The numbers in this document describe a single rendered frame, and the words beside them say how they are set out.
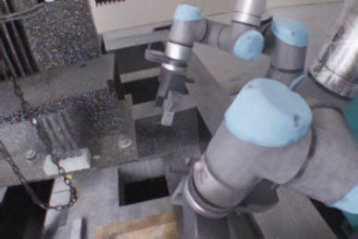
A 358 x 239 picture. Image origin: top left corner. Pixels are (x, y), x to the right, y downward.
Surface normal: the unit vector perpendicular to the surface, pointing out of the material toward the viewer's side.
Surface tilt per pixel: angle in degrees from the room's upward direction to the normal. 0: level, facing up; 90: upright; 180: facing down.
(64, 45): 90
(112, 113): 90
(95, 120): 90
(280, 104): 25
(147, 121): 90
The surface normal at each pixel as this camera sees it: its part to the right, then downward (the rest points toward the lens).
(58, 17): 0.33, 0.47
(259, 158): -0.22, 0.52
